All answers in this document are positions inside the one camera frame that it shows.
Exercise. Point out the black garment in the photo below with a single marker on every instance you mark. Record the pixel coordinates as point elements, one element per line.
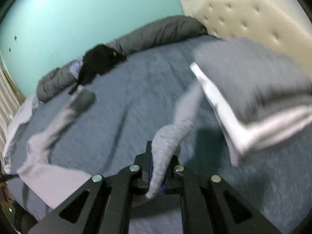
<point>100,58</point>

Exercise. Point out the striped beige curtain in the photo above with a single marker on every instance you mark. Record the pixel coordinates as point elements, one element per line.
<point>7,107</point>

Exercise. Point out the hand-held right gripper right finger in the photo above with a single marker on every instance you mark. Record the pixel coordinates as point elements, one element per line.
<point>174,175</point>

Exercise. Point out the folded white garment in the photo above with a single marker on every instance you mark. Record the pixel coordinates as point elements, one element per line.
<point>226,112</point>

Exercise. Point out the grey knit sweater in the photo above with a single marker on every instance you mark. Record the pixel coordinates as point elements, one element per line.
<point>165,146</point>

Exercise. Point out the light grey satin sheet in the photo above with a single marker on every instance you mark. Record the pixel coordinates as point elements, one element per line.
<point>19,119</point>

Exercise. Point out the cream tufted headboard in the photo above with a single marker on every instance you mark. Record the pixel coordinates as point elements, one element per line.
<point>243,12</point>

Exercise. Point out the bed with blue-grey sheet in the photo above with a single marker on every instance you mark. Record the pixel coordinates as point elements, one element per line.
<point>146,90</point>

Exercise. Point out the lavender garment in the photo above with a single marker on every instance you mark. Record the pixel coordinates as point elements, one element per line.
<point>76,68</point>

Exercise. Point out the wooden window frame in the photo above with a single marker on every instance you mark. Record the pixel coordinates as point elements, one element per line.
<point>11,84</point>

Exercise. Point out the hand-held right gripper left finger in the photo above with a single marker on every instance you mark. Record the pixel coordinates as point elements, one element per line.
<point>146,156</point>

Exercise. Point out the dark grey rolled duvet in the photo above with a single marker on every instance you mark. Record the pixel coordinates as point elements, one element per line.
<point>158,34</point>

